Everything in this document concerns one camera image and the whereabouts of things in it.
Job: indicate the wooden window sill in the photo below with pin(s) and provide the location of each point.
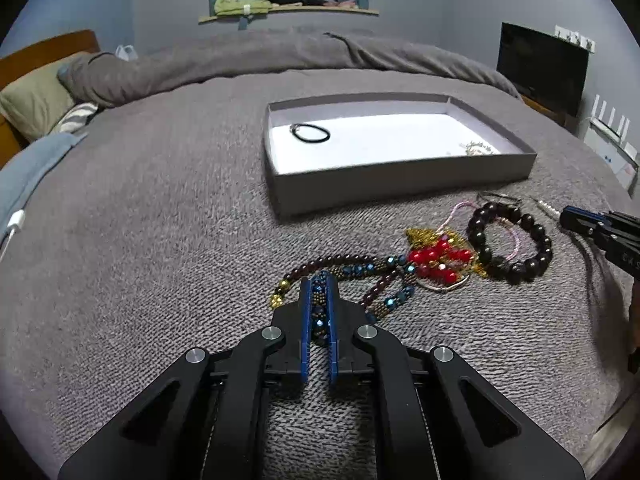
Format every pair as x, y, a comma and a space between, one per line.
325, 10

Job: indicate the white cabinet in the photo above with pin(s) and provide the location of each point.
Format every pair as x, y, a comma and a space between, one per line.
615, 160

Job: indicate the blue blanket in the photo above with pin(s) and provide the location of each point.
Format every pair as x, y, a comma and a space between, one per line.
25, 175

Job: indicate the pink cloth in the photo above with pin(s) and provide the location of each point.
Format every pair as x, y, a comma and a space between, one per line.
340, 4

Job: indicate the white plastic bag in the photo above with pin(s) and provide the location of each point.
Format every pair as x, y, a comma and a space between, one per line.
125, 52

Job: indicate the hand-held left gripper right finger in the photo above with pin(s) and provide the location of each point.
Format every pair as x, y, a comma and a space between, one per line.
334, 330

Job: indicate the wooden headboard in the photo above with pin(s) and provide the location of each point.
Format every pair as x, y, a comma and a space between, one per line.
30, 60

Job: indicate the green cloth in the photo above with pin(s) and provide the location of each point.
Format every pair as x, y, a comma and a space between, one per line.
235, 4

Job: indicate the white router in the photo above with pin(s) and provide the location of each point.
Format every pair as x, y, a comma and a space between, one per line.
607, 127

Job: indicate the wooden television stand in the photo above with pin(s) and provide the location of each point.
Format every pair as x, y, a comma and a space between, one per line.
550, 110

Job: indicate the folded grey duvet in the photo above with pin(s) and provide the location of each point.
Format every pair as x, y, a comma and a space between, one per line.
250, 60

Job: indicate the black television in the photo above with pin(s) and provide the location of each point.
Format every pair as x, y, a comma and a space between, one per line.
542, 67

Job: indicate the grey cardboard box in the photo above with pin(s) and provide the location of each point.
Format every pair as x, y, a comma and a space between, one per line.
400, 180

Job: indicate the green pillow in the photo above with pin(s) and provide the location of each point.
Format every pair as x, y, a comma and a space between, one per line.
35, 100

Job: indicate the striped pillow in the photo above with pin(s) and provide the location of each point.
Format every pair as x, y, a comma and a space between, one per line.
75, 116

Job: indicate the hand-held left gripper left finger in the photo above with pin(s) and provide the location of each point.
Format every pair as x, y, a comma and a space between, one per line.
305, 330

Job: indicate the white wall hook rack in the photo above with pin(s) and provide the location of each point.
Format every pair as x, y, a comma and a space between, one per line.
575, 36

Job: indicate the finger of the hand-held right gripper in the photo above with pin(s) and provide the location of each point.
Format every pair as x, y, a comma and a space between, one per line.
580, 227
585, 214

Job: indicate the pearl hair clip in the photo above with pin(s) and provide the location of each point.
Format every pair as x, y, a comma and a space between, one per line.
545, 206

